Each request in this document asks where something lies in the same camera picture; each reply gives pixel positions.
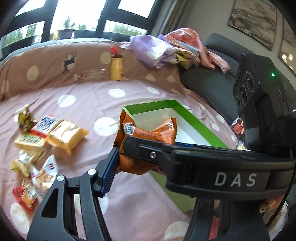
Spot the red white blue snack packet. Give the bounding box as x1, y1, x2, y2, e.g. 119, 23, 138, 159
29, 115, 63, 138

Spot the red orange snack packet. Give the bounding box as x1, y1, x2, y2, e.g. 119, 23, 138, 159
12, 177, 38, 214

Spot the green white cardboard box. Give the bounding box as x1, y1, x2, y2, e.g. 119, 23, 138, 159
122, 99, 229, 213

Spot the small red snack packet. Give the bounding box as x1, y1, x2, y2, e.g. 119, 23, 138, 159
231, 117, 244, 136

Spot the green yellow snack packet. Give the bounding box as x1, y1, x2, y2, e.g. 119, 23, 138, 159
10, 149, 42, 177

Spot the green label biscuit pack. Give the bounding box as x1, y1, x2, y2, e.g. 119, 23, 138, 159
14, 133, 47, 150

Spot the yellow cracker packet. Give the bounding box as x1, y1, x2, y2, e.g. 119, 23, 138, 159
45, 120, 89, 156

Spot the clear plastic bottle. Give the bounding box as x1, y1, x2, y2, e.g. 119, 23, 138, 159
73, 69, 106, 83

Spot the yellow drink bottle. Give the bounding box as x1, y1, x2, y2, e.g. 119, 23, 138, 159
110, 46, 123, 80

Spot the pink polka dot blanket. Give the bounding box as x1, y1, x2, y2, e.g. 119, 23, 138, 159
1, 41, 237, 240

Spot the gold brown snack packet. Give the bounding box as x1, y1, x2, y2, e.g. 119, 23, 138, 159
14, 104, 37, 133

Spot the framed landscape painting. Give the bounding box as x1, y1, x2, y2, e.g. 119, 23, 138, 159
228, 0, 277, 51

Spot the black camera box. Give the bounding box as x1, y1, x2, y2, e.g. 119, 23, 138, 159
233, 53, 295, 158

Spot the black window frame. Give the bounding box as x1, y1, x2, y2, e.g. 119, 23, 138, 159
1, 1, 164, 59

